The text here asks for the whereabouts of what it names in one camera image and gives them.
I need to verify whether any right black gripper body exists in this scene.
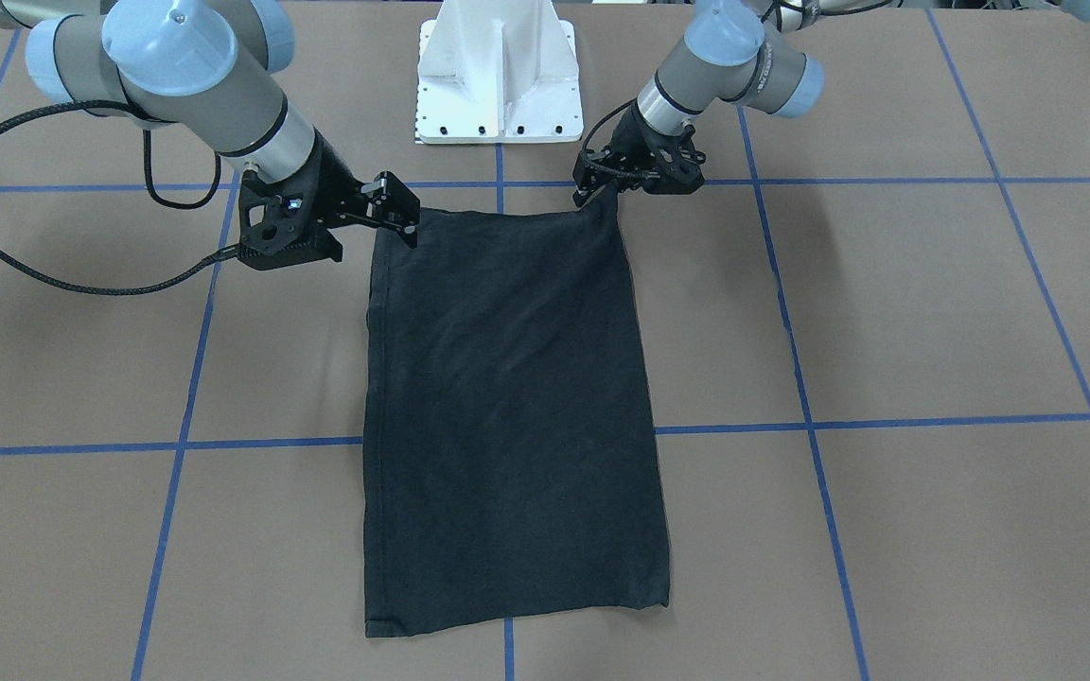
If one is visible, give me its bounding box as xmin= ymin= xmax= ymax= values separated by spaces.
xmin=237 ymin=134 xmax=421 ymax=271

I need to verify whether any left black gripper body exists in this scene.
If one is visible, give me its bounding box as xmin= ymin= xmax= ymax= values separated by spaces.
xmin=572 ymin=100 xmax=706 ymax=195

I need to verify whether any black graphic t-shirt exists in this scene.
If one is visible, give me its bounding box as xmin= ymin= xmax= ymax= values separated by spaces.
xmin=362 ymin=191 xmax=673 ymax=639

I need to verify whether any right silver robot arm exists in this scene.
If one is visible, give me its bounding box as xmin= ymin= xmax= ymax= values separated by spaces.
xmin=0 ymin=1 xmax=420 ymax=271

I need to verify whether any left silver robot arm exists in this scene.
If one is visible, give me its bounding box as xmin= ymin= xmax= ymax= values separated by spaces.
xmin=572 ymin=1 xmax=1090 ymax=206

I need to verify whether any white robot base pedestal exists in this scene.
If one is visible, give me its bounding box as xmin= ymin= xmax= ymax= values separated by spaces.
xmin=414 ymin=1 xmax=584 ymax=144

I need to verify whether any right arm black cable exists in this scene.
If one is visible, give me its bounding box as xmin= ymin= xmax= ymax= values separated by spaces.
xmin=0 ymin=99 xmax=249 ymax=297

